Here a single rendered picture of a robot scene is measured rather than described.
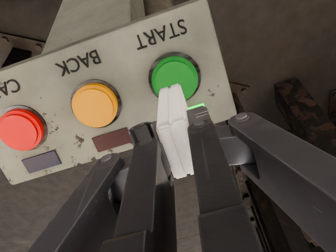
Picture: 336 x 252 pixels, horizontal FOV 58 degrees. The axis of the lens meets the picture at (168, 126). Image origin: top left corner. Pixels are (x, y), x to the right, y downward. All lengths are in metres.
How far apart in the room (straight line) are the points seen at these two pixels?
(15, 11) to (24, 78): 0.64
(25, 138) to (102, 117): 0.08
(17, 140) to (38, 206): 1.21
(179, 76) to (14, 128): 0.16
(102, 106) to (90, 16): 0.13
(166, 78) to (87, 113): 0.08
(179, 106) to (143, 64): 0.11
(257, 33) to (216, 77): 0.72
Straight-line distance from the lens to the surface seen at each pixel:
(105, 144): 0.30
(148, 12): 0.69
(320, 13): 1.05
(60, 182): 1.36
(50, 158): 0.32
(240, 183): 1.35
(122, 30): 0.27
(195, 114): 0.17
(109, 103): 0.27
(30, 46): 0.96
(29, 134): 0.30
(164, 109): 0.16
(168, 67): 0.26
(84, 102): 0.27
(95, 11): 0.38
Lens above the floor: 0.82
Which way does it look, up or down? 48 degrees down
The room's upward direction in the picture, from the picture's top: 170 degrees clockwise
